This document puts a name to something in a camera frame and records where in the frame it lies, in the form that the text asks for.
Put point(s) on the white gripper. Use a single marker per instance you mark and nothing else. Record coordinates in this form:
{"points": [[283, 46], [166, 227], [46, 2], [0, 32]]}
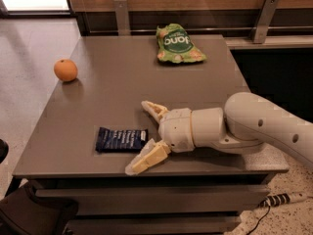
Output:
{"points": [[176, 129]]}

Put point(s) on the dark blue rxbar wrapper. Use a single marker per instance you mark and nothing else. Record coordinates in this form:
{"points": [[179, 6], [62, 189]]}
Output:
{"points": [[126, 140]]}

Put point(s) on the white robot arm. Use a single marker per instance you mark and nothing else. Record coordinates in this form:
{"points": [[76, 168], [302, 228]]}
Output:
{"points": [[244, 125]]}

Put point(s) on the upper grey drawer front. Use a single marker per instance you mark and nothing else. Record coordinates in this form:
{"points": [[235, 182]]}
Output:
{"points": [[153, 200]]}

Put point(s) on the grey drawer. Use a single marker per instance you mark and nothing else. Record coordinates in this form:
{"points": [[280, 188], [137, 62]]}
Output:
{"points": [[177, 225], [153, 200]]}

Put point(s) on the green snack bag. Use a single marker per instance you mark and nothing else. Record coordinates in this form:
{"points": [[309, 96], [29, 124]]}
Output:
{"points": [[175, 45]]}

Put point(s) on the lower grey drawer front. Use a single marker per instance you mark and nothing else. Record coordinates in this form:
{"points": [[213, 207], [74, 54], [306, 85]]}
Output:
{"points": [[177, 225]]}

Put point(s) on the orange fruit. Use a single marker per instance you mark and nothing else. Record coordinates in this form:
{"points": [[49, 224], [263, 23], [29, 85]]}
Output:
{"points": [[65, 70]]}

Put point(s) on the striped power strip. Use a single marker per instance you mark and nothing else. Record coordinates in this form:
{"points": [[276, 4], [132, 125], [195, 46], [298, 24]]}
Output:
{"points": [[283, 199]]}

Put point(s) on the black round object left edge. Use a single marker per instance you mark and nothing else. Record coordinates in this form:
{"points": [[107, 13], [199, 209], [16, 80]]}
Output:
{"points": [[4, 149]]}

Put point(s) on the dark chair seat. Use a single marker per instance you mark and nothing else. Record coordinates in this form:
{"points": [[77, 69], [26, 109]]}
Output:
{"points": [[22, 213]]}

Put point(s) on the left metal wall bracket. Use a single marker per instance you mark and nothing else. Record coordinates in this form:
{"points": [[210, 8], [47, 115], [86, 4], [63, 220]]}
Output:
{"points": [[122, 17]]}

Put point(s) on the metal wall bracket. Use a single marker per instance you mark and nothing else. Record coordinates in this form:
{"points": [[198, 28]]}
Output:
{"points": [[122, 17], [265, 16]]}

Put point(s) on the right metal wall bracket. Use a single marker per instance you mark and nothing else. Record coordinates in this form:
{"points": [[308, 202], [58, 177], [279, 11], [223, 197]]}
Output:
{"points": [[265, 16]]}

